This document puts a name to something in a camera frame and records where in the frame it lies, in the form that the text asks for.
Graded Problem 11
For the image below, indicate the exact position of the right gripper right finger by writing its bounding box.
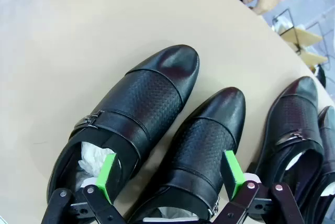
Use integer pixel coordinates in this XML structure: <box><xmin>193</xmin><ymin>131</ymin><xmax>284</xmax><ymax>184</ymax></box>
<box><xmin>211</xmin><ymin>150</ymin><xmax>306</xmax><ymax>224</ymax></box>

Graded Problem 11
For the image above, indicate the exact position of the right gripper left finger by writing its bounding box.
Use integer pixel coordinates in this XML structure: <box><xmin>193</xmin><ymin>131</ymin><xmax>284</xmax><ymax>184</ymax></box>
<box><xmin>40</xmin><ymin>152</ymin><xmax>129</xmax><ymax>224</ymax></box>

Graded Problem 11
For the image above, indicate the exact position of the black leather buckle shoe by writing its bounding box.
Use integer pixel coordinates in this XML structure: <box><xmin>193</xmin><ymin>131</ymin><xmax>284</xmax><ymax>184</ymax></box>
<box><xmin>47</xmin><ymin>44</ymin><xmax>201</xmax><ymax>206</ymax></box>
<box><xmin>125</xmin><ymin>86</ymin><xmax>247</xmax><ymax>224</ymax></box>
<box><xmin>305</xmin><ymin>105</ymin><xmax>335</xmax><ymax>224</ymax></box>
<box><xmin>252</xmin><ymin>76</ymin><xmax>325</xmax><ymax>222</ymax></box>

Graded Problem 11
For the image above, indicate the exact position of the black wire rack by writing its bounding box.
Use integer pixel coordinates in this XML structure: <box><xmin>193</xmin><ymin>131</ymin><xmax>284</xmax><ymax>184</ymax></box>
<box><xmin>271</xmin><ymin>8</ymin><xmax>328</xmax><ymax>54</ymax></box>

